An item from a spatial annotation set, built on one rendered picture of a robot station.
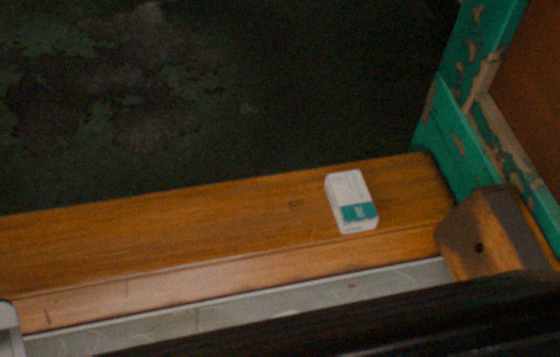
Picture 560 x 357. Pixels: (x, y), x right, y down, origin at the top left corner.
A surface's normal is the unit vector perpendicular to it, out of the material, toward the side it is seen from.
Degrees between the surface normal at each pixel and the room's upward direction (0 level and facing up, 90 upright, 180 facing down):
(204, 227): 0
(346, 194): 0
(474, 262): 67
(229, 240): 0
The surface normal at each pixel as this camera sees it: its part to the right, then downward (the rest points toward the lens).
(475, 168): -0.97, 0.14
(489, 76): 0.24, 0.77
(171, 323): 0.07, -0.61
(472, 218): -0.85, -0.10
